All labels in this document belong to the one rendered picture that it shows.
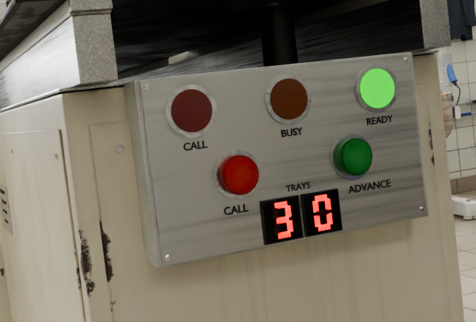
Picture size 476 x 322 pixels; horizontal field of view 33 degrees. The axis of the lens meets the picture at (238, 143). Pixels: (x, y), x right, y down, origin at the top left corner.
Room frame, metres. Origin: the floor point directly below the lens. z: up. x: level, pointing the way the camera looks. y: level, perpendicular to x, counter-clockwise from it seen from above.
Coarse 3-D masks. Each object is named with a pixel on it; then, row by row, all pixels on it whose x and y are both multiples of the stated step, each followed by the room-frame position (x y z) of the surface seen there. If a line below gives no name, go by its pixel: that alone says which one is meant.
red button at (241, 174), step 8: (232, 160) 0.59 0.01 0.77; (240, 160) 0.59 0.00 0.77; (248, 160) 0.60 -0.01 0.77; (224, 168) 0.59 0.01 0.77; (232, 168) 0.59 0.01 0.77; (240, 168) 0.59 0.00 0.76; (248, 168) 0.60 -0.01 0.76; (256, 168) 0.60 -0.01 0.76; (224, 176) 0.59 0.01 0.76; (232, 176) 0.59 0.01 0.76; (240, 176) 0.59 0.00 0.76; (248, 176) 0.60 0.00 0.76; (256, 176) 0.60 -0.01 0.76; (224, 184) 0.59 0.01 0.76; (232, 184) 0.59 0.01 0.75; (240, 184) 0.59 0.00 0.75; (248, 184) 0.60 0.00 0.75; (232, 192) 0.59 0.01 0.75; (240, 192) 0.60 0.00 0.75; (248, 192) 0.60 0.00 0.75
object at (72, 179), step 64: (0, 128) 1.03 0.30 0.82; (64, 128) 0.59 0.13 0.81; (128, 128) 0.61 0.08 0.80; (0, 192) 1.11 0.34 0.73; (64, 192) 0.61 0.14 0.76; (128, 192) 0.60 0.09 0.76; (448, 192) 0.71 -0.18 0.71; (64, 256) 0.65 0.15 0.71; (128, 256) 0.60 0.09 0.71; (256, 256) 0.64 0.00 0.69; (320, 256) 0.66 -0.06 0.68; (384, 256) 0.68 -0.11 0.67; (448, 256) 0.71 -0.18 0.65; (64, 320) 0.69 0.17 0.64; (128, 320) 0.60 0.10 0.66; (192, 320) 0.62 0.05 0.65; (256, 320) 0.64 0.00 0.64; (320, 320) 0.66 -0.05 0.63; (384, 320) 0.68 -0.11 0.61; (448, 320) 0.70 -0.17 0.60
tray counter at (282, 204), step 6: (276, 204) 0.61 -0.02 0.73; (282, 204) 0.61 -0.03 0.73; (276, 210) 0.61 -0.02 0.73; (288, 210) 0.62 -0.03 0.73; (276, 216) 0.61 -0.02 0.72; (288, 216) 0.62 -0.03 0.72; (282, 222) 0.61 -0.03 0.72; (288, 222) 0.61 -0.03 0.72; (276, 228) 0.61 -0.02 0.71; (288, 228) 0.61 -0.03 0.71; (282, 234) 0.61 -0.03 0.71; (288, 234) 0.61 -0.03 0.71
